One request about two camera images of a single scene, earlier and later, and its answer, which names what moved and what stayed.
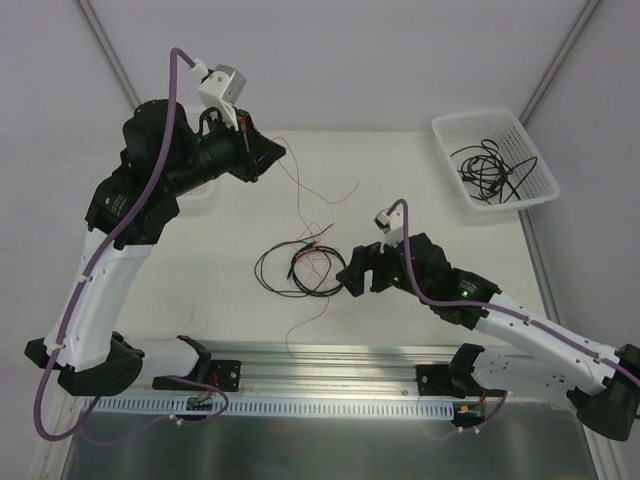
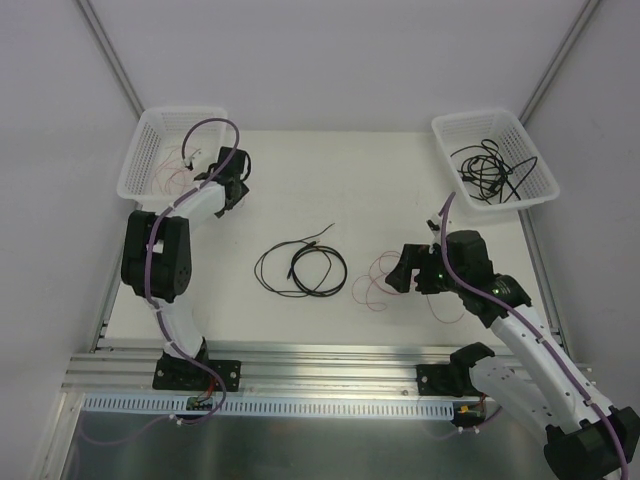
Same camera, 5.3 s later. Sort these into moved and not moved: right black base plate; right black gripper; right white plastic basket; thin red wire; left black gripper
Moved: left black gripper; right black gripper; thin red wire
Not moved: right black base plate; right white plastic basket
